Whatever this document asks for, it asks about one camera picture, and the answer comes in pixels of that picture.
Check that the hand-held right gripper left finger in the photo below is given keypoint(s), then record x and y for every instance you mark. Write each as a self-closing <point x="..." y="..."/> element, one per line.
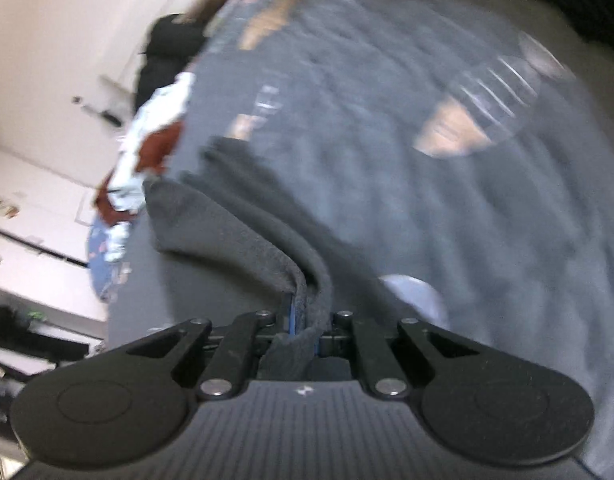
<point x="237" y="350"/>

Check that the black hair brush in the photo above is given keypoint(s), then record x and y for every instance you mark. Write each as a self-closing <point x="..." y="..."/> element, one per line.
<point x="107" y="116"/>

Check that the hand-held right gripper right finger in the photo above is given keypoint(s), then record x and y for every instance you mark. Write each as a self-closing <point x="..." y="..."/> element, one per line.
<point x="369" y="357"/>

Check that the white wardrobe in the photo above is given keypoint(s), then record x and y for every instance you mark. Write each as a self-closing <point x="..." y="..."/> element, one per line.
<point x="32" y="260"/>

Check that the grey quilted printed bedspread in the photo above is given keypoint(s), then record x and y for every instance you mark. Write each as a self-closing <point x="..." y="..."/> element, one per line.
<point x="387" y="170"/>

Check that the black clothes pile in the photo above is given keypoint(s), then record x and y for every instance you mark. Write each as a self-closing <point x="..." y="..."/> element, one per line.
<point x="172" y="55"/>

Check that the blue patterned pillow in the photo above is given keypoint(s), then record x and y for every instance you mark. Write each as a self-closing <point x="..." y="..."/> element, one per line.
<point x="104" y="265"/>

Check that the dark grey garment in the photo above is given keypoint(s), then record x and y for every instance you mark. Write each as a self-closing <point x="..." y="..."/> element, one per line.
<point x="237" y="220"/>

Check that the light blue crumpled garment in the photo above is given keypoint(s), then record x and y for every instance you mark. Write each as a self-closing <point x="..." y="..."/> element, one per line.
<point x="159" y="105"/>

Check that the rust brown garment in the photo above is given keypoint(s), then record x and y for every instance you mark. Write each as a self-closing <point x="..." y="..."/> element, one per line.
<point x="157" y="150"/>

